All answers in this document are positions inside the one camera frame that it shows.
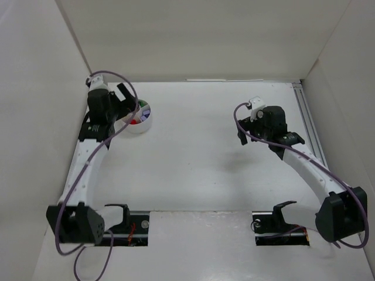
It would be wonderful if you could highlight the green 2x4 lego brick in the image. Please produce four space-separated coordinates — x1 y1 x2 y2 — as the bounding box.
138 100 148 107

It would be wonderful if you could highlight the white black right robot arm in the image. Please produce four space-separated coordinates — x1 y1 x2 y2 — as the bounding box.
233 101 370 249

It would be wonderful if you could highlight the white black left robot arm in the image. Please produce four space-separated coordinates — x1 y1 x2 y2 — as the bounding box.
46 83 137 244

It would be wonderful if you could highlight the white round divided container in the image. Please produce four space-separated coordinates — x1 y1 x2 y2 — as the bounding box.
125 104 152 134

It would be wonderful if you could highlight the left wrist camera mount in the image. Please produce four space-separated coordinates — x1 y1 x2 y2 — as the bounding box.
85 74 110 91

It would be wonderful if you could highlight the aluminium rail right side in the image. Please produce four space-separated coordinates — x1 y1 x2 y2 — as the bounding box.
292 82 327 166

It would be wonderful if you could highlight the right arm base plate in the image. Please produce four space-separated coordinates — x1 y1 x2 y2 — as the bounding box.
251 211 310 246

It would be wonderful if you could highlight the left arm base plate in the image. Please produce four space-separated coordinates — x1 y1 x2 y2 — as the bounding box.
104 211 150 247

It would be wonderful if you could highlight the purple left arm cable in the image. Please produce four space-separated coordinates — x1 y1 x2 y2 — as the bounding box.
55 70 138 280

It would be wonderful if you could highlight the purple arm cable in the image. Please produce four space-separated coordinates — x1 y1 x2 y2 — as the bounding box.
233 102 369 249
55 70 138 280

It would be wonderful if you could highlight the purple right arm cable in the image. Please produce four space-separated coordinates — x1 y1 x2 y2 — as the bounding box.
233 102 369 249

